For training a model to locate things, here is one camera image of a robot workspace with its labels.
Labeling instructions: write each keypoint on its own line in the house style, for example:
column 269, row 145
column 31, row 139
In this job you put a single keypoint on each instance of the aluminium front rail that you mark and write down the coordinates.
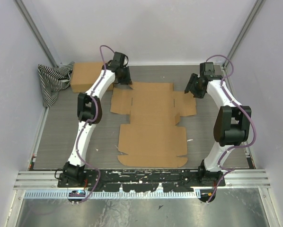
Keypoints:
column 241, row 178

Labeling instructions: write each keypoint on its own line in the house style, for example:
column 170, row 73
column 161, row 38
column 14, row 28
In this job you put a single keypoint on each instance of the aluminium corner post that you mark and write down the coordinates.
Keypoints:
column 246, row 26
column 29, row 13

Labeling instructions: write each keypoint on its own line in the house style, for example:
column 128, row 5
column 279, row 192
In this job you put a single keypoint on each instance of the left aluminium corner post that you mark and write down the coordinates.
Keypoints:
column 29, row 13

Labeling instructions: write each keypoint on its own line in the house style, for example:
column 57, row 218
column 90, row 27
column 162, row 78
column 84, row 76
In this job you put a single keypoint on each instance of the black white striped cloth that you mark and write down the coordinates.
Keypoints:
column 53, row 80

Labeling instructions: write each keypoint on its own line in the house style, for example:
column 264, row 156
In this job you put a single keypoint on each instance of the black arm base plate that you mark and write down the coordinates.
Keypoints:
column 171, row 180

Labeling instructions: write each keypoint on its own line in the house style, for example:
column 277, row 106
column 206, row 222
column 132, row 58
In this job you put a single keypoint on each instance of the right aluminium corner post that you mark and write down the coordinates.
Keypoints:
column 246, row 26

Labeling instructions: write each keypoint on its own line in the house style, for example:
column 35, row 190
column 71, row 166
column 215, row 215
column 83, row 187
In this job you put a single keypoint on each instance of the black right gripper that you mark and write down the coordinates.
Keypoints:
column 194, row 77

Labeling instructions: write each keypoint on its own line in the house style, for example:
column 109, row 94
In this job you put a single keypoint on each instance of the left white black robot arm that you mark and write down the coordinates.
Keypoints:
column 89, row 113

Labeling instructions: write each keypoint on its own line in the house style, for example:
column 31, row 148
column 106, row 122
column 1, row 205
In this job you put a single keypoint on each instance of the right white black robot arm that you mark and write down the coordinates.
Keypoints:
column 232, row 124

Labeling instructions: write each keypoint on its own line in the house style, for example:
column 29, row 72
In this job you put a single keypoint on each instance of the slotted grey cable duct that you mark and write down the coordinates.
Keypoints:
column 81, row 194

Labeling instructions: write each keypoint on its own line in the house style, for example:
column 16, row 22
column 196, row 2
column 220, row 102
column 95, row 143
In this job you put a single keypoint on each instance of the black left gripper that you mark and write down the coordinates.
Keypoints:
column 127, row 81

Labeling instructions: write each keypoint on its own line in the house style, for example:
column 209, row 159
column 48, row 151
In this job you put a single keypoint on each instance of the brown cardboard box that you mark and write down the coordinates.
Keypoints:
column 84, row 75

